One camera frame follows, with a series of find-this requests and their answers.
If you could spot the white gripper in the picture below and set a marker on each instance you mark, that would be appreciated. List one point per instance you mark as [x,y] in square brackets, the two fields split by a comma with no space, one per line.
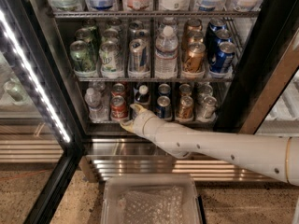
[141,120]

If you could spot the red coke can front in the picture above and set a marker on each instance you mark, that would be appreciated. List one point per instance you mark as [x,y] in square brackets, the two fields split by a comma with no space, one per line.
[118,108]

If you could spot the red coke can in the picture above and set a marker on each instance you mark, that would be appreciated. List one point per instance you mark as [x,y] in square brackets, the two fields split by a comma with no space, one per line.
[118,108]
[118,89]

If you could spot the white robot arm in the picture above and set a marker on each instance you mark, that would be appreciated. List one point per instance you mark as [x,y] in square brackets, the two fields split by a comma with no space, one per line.
[272,156]

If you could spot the red coke can rear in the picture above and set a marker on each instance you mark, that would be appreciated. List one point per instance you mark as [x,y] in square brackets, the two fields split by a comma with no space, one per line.
[118,89]

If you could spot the blue pepsi can bottom front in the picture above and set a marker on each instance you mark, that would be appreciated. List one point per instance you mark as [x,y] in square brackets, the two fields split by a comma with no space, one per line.
[163,108]

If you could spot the clear water bottle bottom shelf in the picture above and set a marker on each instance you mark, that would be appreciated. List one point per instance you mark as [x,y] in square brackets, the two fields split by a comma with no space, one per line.
[93,99]

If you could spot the clear water bottle shelf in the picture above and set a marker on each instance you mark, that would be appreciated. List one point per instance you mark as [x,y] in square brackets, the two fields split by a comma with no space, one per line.
[93,99]
[166,53]

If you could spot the blue pepsi can bottom rear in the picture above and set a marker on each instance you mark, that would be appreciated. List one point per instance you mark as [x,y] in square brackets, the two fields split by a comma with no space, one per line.
[164,90]

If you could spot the gold can bottom front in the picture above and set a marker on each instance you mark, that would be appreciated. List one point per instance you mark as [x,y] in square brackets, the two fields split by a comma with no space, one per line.
[185,107]

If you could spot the gold can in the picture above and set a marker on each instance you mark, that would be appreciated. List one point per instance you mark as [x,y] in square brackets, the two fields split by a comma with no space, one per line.
[185,107]
[185,90]
[194,57]

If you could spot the gold can bottom rear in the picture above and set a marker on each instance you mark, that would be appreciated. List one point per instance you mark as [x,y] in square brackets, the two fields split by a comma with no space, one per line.
[185,90]

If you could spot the silver red bull can front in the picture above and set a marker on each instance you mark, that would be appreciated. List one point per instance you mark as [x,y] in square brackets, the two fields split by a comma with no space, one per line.
[138,55]

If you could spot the white 7up can front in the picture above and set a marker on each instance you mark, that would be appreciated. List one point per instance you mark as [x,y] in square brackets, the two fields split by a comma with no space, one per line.
[110,57]

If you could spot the green can middle front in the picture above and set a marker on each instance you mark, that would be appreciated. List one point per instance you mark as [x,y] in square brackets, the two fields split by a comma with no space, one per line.
[81,57]

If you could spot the silver can bottom rear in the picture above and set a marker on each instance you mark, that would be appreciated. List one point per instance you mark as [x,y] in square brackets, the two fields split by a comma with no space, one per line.
[204,90]

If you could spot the clear water bottle middle shelf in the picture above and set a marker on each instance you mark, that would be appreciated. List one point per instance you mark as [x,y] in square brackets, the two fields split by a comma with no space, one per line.
[166,53]

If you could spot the silver can bottom front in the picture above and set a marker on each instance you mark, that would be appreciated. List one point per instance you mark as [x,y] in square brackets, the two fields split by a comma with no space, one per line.
[207,108]

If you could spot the gold can middle front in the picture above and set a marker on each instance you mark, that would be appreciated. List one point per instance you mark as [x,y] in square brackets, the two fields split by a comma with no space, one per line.
[194,57]

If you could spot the glass fridge door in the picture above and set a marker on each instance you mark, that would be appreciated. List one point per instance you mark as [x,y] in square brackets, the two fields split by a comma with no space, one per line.
[31,43]

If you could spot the blue pepsi can middle front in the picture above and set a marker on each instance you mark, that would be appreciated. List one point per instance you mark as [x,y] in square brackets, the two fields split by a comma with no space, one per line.
[222,58]

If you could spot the dark soda bottle white cap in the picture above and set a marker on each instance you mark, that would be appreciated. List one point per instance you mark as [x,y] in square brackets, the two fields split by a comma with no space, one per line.
[142,97]

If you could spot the clear plastic bin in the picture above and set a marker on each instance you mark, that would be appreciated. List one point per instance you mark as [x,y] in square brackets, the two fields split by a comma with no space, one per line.
[150,199]

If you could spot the middle wire shelf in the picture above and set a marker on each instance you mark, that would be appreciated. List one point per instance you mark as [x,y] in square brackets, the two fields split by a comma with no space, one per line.
[151,79]

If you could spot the wire shelf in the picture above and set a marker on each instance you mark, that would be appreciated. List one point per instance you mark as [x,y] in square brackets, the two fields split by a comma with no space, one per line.
[151,79]
[152,14]

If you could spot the upper wire shelf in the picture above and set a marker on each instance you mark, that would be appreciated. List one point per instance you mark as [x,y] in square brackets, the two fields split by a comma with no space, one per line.
[152,14]

